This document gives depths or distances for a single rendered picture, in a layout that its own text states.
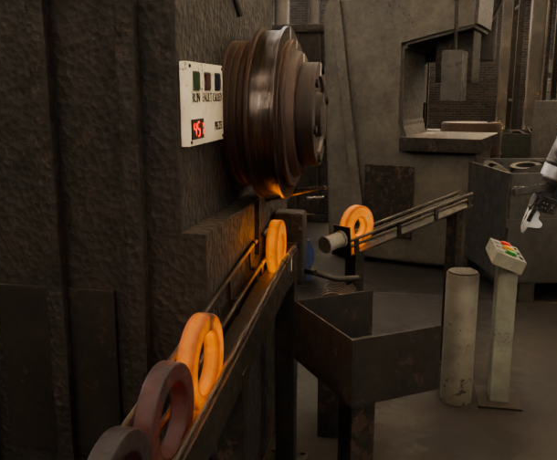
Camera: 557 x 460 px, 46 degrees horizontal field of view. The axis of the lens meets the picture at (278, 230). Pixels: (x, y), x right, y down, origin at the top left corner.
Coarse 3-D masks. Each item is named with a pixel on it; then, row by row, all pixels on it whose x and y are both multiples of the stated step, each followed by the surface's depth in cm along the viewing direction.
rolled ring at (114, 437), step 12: (108, 432) 88; (120, 432) 88; (132, 432) 90; (96, 444) 86; (108, 444) 86; (120, 444) 86; (132, 444) 90; (144, 444) 94; (96, 456) 84; (108, 456) 84; (120, 456) 86; (132, 456) 94; (144, 456) 95
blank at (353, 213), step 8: (352, 208) 231; (360, 208) 232; (368, 208) 235; (344, 216) 230; (352, 216) 230; (360, 216) 233; (368, 216) 236; (344, 224) 229; (352, 224) 231; (360, 224) 238; (368, 224) 237; (352, 232) 231; (360, 232) 237; (360, 240) 235
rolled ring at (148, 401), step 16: (160, 368) 104; (176, 368) 106; (144, 384) 101; (160, 384) 101; (176, 384) 110; (192, 384) 114; (144, 400) 99; (160, 400) 100; (176, 400) 112; (192, 400) 114; (144, 416) 98; (160, 416) 100; (176, 416) 112; (192, 416) 114; (144, 432) 98; (176, 432) 111; (160, 448) 101; (176, 448) 109
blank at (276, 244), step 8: (272, 224) 188; (280, 224) 188; (272, 232) 185; (280, 232) 189; (272, 240) 184; (280, 240) 194; (272, 248) 184; (280, 248) 195; (272, 256) 185; (280, 256) 192; (272, 264) 186; (272, 272) 191
